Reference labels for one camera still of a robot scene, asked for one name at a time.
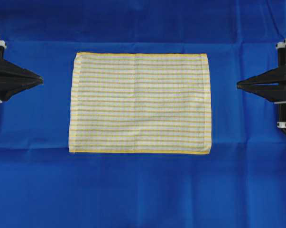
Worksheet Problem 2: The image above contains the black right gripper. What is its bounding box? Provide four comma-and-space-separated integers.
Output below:
237, 39, 286, 128

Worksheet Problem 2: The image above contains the yellow striped towel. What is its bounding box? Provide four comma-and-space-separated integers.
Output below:
68, 52, 212, 154

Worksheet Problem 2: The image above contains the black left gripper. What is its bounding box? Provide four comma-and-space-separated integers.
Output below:
0, 40, 44, 104

